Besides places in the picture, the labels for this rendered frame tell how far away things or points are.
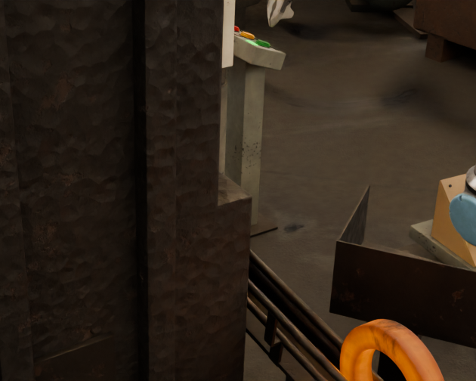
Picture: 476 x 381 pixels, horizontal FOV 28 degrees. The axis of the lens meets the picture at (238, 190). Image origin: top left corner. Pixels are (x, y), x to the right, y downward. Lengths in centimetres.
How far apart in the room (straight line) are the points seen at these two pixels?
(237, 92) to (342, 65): 156
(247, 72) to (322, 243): 58
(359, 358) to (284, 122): 239
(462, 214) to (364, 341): 119
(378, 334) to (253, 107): 157
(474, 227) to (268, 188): 94
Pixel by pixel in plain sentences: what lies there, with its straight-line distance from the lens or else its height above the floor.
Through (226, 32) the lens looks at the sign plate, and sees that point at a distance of 117.
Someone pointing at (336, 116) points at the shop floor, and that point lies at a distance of 370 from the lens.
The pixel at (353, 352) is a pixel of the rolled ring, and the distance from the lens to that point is 129.
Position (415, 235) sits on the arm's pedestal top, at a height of 10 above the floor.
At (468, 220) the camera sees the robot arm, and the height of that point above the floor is 33.
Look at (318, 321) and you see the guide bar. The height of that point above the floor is 66.
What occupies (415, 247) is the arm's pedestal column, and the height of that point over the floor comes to 2.
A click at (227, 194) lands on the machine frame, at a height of 87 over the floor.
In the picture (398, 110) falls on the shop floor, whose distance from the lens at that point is 381.
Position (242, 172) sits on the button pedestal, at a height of 20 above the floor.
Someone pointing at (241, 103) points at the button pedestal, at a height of 42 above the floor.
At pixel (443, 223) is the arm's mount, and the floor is 18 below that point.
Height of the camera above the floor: 149
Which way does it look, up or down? 29 degrees down
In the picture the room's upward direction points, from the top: 2 degrees clockwise
